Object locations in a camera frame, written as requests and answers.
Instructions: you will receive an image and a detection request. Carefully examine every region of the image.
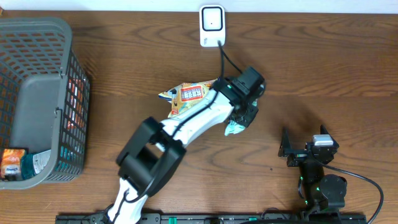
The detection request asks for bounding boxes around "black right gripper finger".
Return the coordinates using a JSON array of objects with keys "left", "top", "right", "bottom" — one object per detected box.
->
[
  {"left": 320, "top": 124, "right": 339, "bottom": 148},
  {"left": 278, "top": 128, "right": 292, "bottom": 157}
]

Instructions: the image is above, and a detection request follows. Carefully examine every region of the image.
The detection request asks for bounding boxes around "small teal wipes packet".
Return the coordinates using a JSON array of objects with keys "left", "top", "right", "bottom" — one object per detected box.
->
[{"left": 224, "top": 121, "right": 246, "bottom": 136}]

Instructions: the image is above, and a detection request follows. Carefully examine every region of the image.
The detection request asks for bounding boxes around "teal mouthwash bottle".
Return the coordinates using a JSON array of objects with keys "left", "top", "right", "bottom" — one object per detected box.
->
[{"left": 21, "top": 149, "right": 51, "bottom": 180}]

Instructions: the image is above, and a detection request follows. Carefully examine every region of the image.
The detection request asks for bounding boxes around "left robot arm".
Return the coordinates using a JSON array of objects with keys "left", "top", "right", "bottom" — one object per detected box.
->
[{"left": 105, "top": 67, "right": 266, "bottom": 223}]

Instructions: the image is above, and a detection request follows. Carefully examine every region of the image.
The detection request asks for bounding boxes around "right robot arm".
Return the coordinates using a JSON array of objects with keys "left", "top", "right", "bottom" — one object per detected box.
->
[{"left": 278, "top": 126, "right": 347, "bottom": 221}]

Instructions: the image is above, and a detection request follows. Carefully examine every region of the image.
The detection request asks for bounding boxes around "white barcode scanner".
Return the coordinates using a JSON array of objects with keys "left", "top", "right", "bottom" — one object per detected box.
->
[{"left": 199, "top": 5, "right": 226, "bottom": 47}]

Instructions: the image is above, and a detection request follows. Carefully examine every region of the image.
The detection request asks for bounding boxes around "grey plastic mesh basket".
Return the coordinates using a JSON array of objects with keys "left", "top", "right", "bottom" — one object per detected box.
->
[{"left": 1, "top": 17, "right": 90, "bottom": 190}]

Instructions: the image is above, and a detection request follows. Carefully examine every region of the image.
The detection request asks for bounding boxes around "orange tissue pack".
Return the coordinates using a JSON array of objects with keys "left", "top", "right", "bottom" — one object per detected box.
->
[{"left": 1, "top": 149, "right": 26, "bottom": 179}]

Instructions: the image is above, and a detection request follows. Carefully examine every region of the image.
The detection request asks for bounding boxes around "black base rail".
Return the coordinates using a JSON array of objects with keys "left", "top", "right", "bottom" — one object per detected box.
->
[{"left": 55, "top": 212, "right": 367, "bottom": 224}]

